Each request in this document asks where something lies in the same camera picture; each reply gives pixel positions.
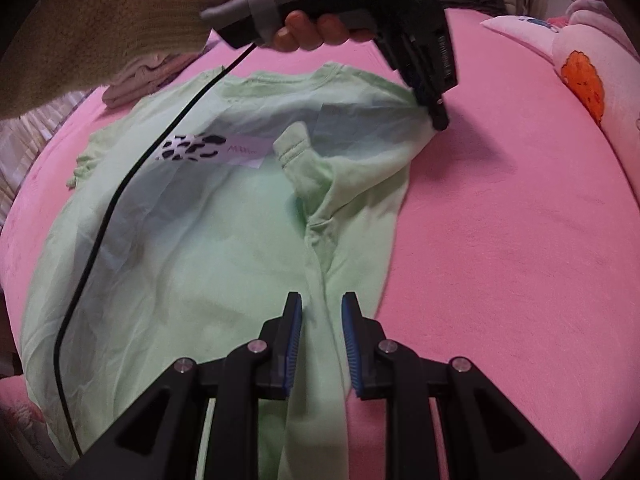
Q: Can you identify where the green t-shirt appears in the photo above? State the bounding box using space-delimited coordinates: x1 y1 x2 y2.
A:
21 63 434 479

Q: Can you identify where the left forearm beige sweater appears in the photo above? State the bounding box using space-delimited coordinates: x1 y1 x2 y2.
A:
1 0 228 119

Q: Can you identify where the person's left hand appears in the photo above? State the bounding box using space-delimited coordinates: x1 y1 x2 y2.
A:
265 1 375 53

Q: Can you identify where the pink cartoon pillow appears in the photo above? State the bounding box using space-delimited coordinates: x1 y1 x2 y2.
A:
480 15 560 62

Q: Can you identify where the pink bed blanket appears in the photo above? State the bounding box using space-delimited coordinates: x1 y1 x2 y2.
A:
1 10 639 479

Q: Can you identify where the pink cartoon rolled quilt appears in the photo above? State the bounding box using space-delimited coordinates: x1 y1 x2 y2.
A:
552 0 640 193

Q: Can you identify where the grey folded towel sweater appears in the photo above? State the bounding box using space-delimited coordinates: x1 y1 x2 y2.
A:
102 51 202 108

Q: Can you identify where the black cable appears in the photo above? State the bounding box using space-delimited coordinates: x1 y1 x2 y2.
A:
52 41 257 458

